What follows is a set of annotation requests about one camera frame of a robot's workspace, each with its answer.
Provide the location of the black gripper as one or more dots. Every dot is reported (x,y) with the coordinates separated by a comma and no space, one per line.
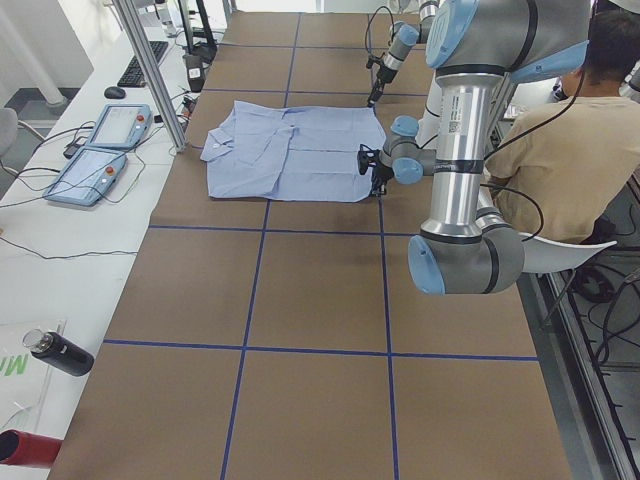
(382,174)
(384,74)

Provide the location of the light blue striped shirt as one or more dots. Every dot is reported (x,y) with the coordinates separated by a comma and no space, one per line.
(304,153)

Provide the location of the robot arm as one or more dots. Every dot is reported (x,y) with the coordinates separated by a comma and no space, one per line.
(465,246)
(403,37)

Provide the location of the white chair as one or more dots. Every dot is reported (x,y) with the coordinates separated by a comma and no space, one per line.
(547,256)

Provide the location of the seated person beige shirt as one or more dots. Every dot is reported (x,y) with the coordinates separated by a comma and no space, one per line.
(563,163)

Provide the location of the black box with label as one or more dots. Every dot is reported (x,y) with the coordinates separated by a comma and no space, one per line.
(195,72)

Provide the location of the upper teach pendant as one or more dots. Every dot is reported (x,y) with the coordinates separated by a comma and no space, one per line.
(120,126)

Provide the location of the teach pendant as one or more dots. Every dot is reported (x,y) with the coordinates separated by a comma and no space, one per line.
(87,177)
(120,126)

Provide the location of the black computer mouse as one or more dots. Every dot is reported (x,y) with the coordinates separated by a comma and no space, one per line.
(114,93)

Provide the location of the lower teach pendant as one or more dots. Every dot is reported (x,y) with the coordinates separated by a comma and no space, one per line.
(87,177)

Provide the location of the black water bottle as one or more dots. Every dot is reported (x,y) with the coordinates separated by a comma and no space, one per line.
(55,350)

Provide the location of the red cylinder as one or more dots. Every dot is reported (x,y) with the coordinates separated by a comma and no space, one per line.
(19,448)

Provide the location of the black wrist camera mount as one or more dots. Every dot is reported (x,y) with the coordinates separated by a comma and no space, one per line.
(366,158)

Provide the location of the aluminium frame post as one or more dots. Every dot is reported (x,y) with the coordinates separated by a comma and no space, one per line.
(143,52)

